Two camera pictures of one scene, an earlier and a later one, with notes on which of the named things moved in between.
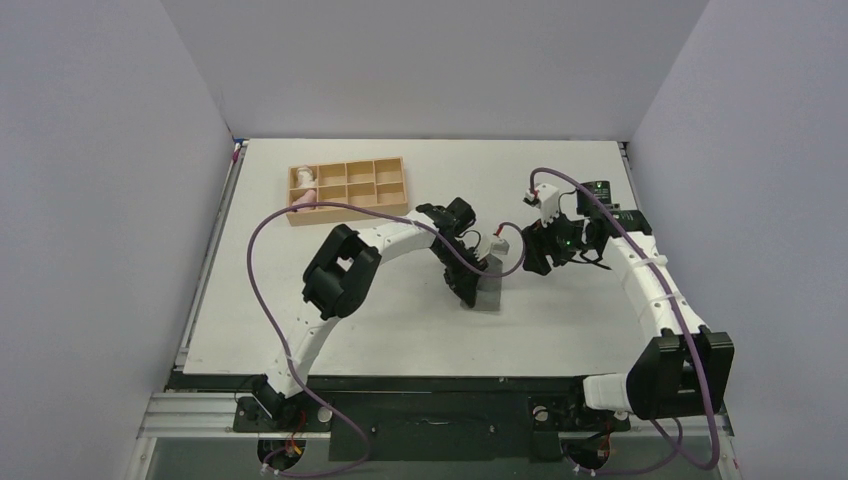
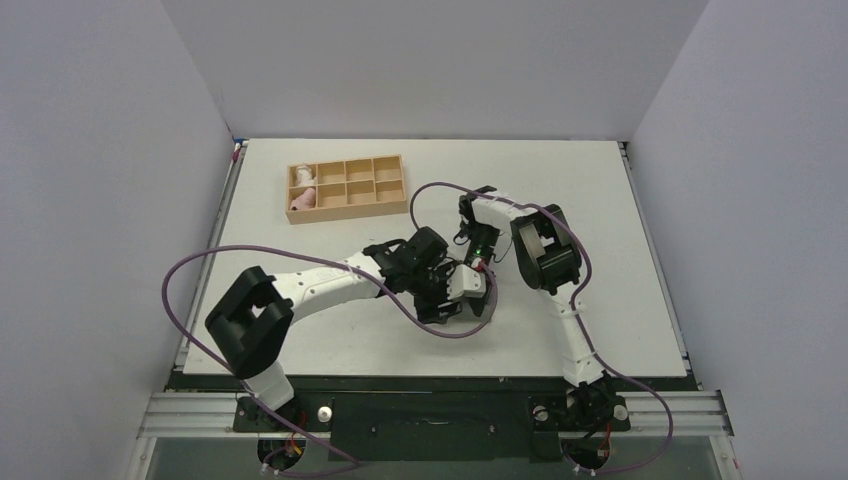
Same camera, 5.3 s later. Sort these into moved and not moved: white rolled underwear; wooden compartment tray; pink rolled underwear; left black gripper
Moved: left black gripper
Not moved: wooden compartment tray; white rolled underwear; pink rolled underwear
